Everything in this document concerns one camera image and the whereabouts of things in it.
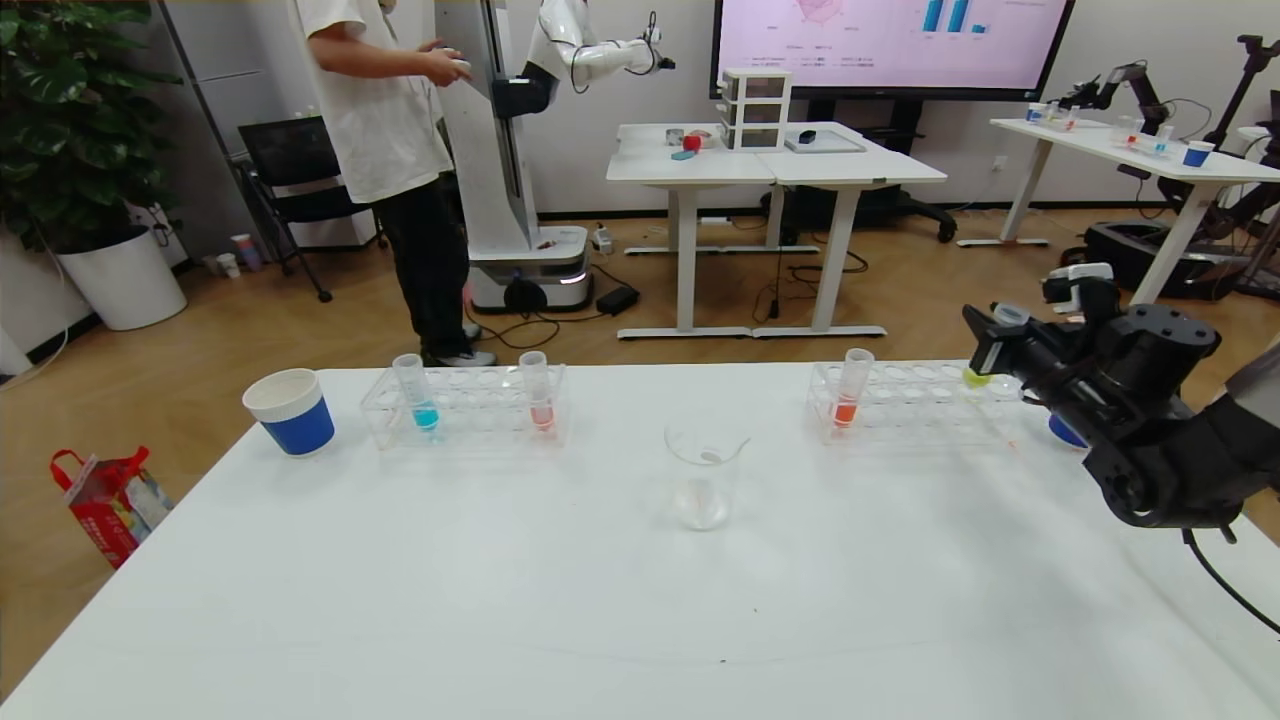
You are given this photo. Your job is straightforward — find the black display stand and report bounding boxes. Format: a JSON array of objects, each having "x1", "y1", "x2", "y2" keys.
[{"x1": 765, "y1": 100, "x2": 957, "y2": 247}]

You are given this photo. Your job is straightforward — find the white standing desk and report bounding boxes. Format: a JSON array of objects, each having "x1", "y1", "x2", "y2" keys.
[{"x1": 955, "y1": 118, "x2": 1280, "y2": 306}]

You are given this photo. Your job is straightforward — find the white double desk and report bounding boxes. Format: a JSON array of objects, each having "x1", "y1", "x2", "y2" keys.
[{"x1": 606, "y1": 122, "x2": 949, "y2": 341}]

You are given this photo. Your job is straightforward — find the person in white shirt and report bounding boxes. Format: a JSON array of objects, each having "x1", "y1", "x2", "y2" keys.
[{"x1": 290, "y1": 0, "x2": 499, "y2": 369}]

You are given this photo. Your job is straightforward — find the red pigment test tube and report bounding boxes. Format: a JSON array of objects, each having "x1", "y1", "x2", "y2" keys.
[
  {"x1": 830, "y1": 348, "x2": 876, "y2": 431},
  {"x1": 518, "y1": 351, "x2": 557, "y2": 434}
]

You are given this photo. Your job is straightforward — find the white drawer organizer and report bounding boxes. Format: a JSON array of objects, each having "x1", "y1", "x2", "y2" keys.
[{"x1": 719, "y1": 68, "x2": 793, "y2": 153}]

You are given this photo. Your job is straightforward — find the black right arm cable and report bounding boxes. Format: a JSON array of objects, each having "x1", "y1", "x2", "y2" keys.
[{"x1": 1185, "y1": 528, "x2": 1280, "y2": 637}]

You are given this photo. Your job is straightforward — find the black folding chair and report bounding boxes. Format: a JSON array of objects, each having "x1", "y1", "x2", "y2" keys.
[{"x1": 237, "y1": 116, "x2": 391, "y2": 304}]

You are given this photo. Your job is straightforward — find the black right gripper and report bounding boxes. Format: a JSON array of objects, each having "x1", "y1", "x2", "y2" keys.
[{"x1": 961, "y1": 303, "x2": 1096, "y2": 403}]

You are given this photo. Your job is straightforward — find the green leafy plant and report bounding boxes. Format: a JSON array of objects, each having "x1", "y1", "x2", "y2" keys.
[{"x1": 0, "y1": 0, "x2": 186, "y2": 257}]

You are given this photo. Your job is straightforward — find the white plant pot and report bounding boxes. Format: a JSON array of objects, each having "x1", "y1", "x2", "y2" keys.
[{"x1": 55, "y1": 226, "x2": 188, "y2": 332}]

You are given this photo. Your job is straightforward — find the yellow pigment test tube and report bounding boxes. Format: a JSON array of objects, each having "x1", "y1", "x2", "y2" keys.
[{"x1": 962, "y1": 302, "x2": 1031, "y2": 391}]

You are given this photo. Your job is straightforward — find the gray metal cabinet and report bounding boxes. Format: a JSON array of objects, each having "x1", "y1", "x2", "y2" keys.
[{"x1": 160, "y1": 0, "x2": 301, "y2": 251}]

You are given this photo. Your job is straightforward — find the red shopping bag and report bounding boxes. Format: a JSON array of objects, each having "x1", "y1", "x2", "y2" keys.
[{"x1": 50, "y1": 446, "x2": 173, "y2": 571}]

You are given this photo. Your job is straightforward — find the clear plastic test tube rack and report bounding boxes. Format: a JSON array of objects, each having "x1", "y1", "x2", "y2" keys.
[
  {"x1": 806, "y1": 361, "x2": 1031, "y2": 446},
  {"x1": 360, "y1": 364, "x2": 569, "y2": 451}
]

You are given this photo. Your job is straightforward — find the white mobile robot body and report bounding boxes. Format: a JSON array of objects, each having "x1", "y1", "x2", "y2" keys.
[{"x1": 432, "y1": 0, "x2": 593, "y2": 316}]

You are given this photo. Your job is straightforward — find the large wall display screen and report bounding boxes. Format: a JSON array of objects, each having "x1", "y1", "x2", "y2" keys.
[{"x1": 711, "y1": 0, "x2": 1076, "y2": 101}]

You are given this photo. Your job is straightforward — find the blue pigment test tube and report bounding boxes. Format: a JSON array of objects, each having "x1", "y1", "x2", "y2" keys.
[{"x1": 391, "y1": 354, "x2": 441, "y2": 434}]

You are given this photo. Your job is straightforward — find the clear glass beaker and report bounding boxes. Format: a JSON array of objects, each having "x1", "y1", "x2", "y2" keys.
[{"x1": 664, "y1": 420, "x2": 751, "y2": 532}]

